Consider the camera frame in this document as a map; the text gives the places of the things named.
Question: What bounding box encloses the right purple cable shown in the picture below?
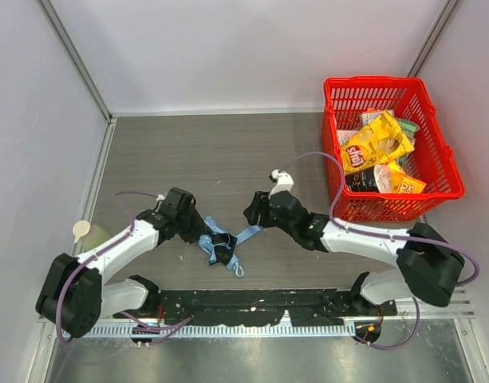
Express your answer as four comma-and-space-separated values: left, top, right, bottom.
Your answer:
279, 151, 481, 352

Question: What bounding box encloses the light blue folding umbrella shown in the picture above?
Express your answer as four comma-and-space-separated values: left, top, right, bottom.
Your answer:
198, 216, 262, 278

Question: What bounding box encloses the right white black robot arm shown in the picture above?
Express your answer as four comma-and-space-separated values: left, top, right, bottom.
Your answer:
243, 191, 464, 314

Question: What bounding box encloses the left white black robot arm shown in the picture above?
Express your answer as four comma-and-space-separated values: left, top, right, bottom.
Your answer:
36, 188, 208, 343

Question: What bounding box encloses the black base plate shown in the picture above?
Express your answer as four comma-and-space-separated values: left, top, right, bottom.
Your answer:
127, 289, 397, 327

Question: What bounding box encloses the purple cable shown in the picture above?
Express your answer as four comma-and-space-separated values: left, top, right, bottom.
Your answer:
279, 151, 481, 352
54, 191, 193, 346

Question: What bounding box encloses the black snack bag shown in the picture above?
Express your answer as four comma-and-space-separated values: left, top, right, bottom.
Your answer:
345, 166, 380, 192

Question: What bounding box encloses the white red snack packet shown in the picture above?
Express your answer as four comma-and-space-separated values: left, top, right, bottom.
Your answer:
336, 129, 357, 146

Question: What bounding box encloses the green snack packet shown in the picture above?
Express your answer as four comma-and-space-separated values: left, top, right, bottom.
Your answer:
396, 117, 420, 139

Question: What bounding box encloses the yellow Lays chip bag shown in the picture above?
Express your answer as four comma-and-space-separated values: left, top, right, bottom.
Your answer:
340, 111, 415, 175

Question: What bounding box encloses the aluminium front rail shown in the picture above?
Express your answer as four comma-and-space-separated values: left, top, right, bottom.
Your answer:
85, 321, 356, 339

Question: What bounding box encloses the green bottle beige cap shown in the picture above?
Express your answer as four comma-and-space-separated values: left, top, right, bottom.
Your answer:
72, 220, 111, 251

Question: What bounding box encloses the yellow orange snack bag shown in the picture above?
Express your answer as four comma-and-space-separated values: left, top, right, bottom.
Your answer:
374, 161, 426, 194

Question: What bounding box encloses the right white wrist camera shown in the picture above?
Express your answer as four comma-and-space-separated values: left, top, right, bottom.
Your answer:
269, 169, 294, 197

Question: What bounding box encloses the red plastic shopping basket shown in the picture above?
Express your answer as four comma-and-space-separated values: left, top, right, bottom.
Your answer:
321, 76, 465, 222

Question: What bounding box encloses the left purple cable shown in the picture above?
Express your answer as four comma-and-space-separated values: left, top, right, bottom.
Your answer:
54, 191, 193, 346

